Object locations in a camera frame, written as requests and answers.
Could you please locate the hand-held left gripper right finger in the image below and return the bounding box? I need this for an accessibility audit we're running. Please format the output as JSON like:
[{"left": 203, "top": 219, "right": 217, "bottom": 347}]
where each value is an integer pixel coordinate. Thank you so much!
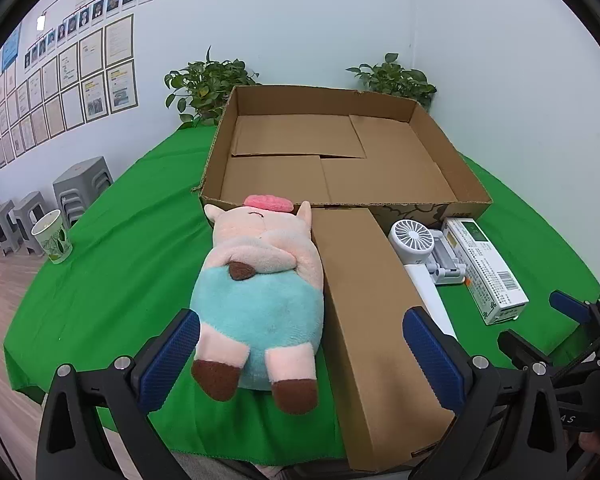
[{"left": 402, "top": 306, "right": 581, "bottom": 480}]

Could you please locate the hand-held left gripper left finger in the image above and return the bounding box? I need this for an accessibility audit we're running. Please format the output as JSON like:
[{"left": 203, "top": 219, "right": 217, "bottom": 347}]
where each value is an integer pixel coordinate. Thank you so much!
[{"left": 35, "top": 307, "right": 201, "bottom": 480}]

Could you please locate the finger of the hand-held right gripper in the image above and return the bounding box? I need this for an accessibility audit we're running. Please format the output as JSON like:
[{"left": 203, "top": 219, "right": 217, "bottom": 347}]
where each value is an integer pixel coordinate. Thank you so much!
[
  {"left": 497, "top": 329, "right": 553, "bottom": 372},
  {"left": 549, "top": 290, "right": 600, "bottom": 356}
]

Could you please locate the long brown cardboard box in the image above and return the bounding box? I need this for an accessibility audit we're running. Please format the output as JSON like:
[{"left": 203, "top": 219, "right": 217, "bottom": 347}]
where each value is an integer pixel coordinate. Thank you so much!
[{"left": 310, "top": 207, "right": 456, "bottom": 472}]

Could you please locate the white medicine box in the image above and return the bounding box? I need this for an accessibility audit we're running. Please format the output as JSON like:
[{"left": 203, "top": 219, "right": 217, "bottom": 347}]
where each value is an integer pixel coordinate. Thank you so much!
[{"left": 441, "top": 217, "right": 530, "bottom": 326}]

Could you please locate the pink and teal plush pig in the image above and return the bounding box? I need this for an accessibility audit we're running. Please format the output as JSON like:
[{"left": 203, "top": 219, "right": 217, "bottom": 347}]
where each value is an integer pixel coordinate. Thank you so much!
[{"left": 189, "top": 194, "right": 327, "bottom": 415}]

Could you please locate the white handheld fan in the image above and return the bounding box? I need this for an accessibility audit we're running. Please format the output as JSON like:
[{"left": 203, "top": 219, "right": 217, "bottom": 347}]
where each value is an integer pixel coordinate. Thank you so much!
[{"left": 388, "top": 219, "right": 458, "bottom": 341}]

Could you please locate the large cardboard box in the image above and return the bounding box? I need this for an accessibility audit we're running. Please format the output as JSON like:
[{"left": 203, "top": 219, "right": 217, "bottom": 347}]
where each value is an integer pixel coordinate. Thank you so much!
[{"left": 192, "top": 85, "right": 494, "bottom": 223}]

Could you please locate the person's right hand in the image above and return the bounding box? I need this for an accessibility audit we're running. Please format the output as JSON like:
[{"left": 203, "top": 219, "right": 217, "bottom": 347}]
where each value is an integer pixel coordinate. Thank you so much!
[{"left": 577, "top": 430, "right": 600, "bottom": 456}]

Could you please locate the small white folding holder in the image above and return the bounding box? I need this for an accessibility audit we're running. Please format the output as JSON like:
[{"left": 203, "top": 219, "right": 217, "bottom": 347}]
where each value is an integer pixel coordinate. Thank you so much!
[{"left": 430, "top": 229, "right": 468, "bottom": 286}]

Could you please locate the person's grey clothing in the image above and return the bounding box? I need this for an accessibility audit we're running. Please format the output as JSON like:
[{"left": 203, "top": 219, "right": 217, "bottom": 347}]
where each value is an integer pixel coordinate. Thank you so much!
[{"left": 172, "top": 452, "right": 291, "bottom": 480}]

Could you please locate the green patterned paper cup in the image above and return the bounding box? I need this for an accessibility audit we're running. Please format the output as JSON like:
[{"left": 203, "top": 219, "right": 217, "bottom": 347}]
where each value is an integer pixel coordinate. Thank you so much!
[{"left": 31, "top": 209, "right": 73, "bottom": 265}]

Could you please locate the stack of grey plastic stools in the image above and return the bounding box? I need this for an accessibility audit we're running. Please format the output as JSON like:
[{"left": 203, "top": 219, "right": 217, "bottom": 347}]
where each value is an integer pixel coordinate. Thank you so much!
[{"left": 52, "top": 156, "right": 115, "bottom": 231}]

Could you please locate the grey plastic stool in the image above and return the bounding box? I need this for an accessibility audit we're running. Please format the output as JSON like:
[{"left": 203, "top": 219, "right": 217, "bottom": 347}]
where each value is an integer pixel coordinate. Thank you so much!
[
  {"left": 0, "top": 200, "right": 21, "bottom": 256},
  {"left": 12, "top": 191, "right": 46, "bottom": 256}
]

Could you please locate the large green potted plant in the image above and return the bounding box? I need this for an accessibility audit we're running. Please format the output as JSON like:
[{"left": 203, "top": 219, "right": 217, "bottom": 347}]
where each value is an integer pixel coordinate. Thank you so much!
[{"left": 164, "top": 47, "right": 261, "bottom": 128}]

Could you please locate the small green potted plant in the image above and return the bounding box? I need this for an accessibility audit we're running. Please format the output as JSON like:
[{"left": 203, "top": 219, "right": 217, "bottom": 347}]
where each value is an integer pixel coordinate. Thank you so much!
[{"left": 345, "top": 52, "right": 437, "bottom": 113}]

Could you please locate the wall of framed certificates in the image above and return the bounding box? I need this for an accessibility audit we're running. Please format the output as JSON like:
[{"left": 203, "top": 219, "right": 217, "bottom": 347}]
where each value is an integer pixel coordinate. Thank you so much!
[{"left": 0, "top": 12, "right": 140, "bottom": 173}]

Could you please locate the blue wall poster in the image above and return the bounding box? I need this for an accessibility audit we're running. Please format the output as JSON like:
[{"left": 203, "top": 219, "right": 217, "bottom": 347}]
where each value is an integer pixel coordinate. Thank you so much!
[{"left": 1, "top": 24, "right": 22, "bottom": 72}]

